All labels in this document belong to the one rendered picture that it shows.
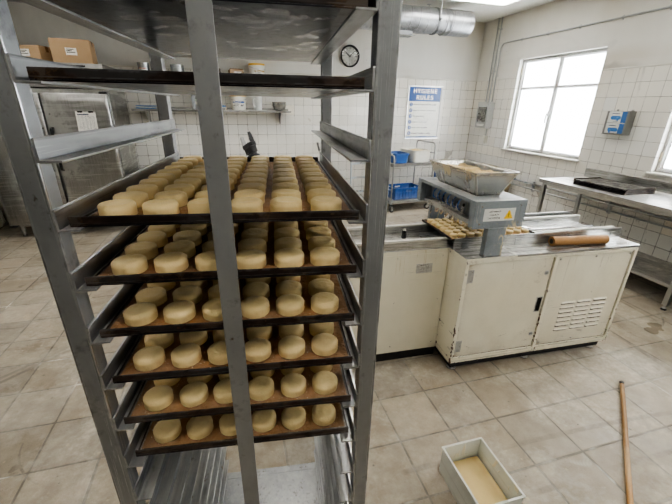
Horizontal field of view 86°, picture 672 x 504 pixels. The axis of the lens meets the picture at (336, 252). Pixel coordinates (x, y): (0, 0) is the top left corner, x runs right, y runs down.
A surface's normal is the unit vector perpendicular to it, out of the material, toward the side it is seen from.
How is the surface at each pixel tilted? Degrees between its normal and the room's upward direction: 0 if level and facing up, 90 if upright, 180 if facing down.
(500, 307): 90
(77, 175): 89
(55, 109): 90
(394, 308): 90
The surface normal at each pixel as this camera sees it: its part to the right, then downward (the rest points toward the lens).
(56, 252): 0.15, 0.38
